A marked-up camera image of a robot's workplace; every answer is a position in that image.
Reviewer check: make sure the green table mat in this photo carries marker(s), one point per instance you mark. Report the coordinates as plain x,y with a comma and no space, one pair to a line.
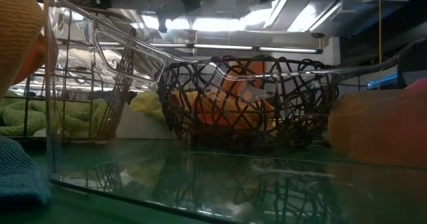
66,214

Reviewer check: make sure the yellow microfiber towel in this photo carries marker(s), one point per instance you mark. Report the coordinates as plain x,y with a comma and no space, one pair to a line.
146,102

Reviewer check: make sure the clear plastic tray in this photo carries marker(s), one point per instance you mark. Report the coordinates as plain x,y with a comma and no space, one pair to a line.
233,190

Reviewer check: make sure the lime green microfiber towel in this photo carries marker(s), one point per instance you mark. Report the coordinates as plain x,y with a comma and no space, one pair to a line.
20,120

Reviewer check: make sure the tan plastic tray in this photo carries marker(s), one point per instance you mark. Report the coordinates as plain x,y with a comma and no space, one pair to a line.
377,127

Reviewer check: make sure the orange microfiber towel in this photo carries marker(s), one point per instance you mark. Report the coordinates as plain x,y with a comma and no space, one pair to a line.
217,110
16,34
247,77

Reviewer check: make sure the teal microfiber towel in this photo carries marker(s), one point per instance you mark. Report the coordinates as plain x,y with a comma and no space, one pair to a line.
16,174

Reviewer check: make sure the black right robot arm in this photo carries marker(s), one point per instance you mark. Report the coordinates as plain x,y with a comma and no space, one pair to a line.
413,60

